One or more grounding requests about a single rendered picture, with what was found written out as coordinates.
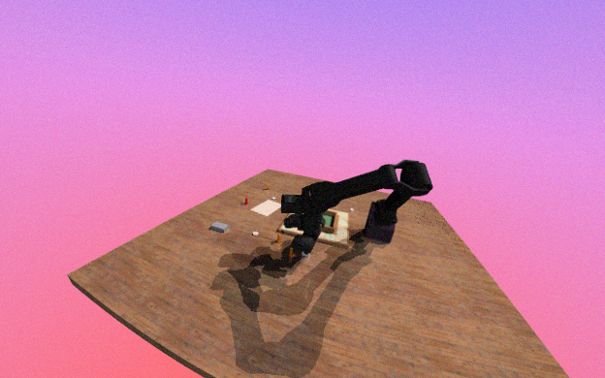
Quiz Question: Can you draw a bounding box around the cream rectangular card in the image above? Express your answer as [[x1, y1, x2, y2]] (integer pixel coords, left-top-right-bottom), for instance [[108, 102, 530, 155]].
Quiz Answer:
[[250, 200, 281, 216]]

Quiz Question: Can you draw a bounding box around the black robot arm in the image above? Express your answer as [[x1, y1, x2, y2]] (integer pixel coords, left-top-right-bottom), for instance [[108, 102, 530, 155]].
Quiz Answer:
[[281, 160, 432, 231]]

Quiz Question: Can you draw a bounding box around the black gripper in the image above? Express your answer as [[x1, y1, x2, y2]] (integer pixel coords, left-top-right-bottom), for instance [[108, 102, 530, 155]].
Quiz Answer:
[[291, 214, 326, 255]]

